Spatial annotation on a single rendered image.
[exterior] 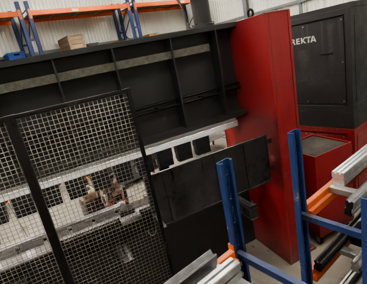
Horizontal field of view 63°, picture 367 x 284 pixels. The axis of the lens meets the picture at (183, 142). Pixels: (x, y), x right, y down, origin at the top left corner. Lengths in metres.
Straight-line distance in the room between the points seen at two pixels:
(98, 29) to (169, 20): 2.70
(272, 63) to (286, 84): 0.23
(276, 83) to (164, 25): 8.73
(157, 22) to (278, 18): 8.52
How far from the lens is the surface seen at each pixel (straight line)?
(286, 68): 2.61
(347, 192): 1.56
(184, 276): 1.00
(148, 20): 10.71
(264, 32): 2.51
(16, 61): 2.28
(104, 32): 9.85
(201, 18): 2.69
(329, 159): 3.15
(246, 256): 1.21
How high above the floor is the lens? 2.13
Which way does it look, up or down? 16 degrees down
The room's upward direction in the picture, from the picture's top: 11 degrees counter-clockwise
